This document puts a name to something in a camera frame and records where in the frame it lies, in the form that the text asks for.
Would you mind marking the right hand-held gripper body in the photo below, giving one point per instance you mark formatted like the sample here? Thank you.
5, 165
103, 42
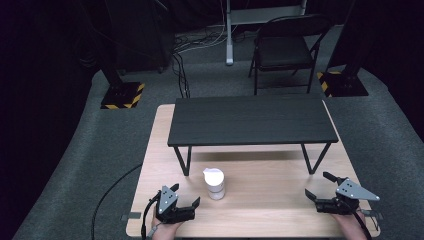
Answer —
351, 191

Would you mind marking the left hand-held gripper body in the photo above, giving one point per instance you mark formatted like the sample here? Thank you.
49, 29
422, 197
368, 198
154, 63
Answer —
166, 200

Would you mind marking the white cup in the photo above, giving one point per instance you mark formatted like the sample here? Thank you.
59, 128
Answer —
214, 183

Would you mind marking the person's left hand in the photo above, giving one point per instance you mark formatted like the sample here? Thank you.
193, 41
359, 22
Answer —
165, 230

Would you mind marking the person's right hand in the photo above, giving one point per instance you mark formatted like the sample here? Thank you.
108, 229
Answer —
353, 226

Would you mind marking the grey tape strip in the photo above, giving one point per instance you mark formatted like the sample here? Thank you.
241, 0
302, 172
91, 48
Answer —
131, 216
373, 214

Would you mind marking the black striped stand base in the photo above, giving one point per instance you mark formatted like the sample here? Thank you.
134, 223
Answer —
343, 83
121, 95

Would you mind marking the black low shelf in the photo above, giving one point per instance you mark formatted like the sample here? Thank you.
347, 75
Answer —
250, 120

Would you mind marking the black folding chair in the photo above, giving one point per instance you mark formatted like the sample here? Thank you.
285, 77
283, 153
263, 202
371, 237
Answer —
283, 50

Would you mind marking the dark cabinet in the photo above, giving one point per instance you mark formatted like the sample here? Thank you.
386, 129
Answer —
140, 33

